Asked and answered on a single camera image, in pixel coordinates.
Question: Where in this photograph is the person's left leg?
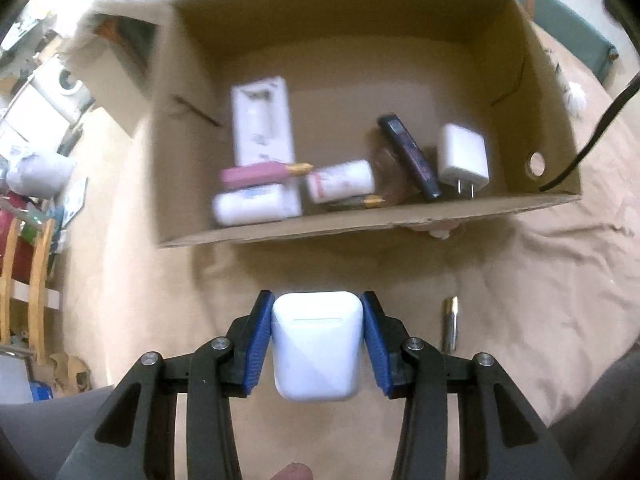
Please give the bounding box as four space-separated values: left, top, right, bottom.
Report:
0 385 118 480

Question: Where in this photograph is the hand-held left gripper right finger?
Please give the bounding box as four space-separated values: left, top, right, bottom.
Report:
362 290 576 480

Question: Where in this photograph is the red bag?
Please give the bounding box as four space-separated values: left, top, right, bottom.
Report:
0 210 37 281

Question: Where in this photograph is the silver metal cylinder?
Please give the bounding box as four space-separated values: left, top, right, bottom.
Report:
442 296 460 353

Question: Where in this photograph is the person's leg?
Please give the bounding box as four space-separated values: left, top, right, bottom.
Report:
547 340 640 480
0 385 118 480

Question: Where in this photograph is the clear pink massage comb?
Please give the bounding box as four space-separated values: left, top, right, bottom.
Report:
372 145 441 204

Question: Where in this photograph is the black cable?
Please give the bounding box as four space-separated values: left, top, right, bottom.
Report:
539 72 640 192

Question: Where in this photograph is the black slim device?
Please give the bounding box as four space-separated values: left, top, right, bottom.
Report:
377 114 443 201

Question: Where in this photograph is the brown cardboard box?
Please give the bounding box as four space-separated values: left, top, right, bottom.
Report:
62 0 583 250

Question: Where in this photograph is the person's left hand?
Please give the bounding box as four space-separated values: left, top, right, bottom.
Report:
270 462 313 480

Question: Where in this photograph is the white charger plug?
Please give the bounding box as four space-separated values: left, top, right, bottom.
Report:
437 124 491 200

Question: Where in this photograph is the white bottle red label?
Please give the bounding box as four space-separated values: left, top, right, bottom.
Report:
306 160 376 204

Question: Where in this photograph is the white plastic bag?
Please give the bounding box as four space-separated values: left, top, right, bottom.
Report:
0 147 76 198

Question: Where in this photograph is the tan slipper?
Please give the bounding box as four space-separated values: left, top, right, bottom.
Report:
47 352 94 396

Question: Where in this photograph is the person's right leg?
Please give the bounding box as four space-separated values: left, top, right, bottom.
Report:
547 340 640 480

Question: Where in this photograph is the long white packaging box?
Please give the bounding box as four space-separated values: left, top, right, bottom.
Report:
231 76 295 167

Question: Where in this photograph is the white appliance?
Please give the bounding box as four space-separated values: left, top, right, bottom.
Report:
30 55 96 121

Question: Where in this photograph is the white earbuds case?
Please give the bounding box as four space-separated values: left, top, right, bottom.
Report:
271 291 364 402

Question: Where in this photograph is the black gold battery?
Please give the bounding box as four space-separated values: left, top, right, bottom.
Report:
327 195 386 211

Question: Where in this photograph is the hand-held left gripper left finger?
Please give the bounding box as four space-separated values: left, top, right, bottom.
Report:
55 290 276 480

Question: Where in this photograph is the pink bottle gold cap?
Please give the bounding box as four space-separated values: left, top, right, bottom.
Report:
221 160 313 186

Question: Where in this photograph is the beige bed sheet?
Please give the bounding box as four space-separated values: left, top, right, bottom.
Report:
65 10 640 480

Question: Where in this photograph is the white bottle blue label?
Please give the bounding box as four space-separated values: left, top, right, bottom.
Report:
212 183 303 226

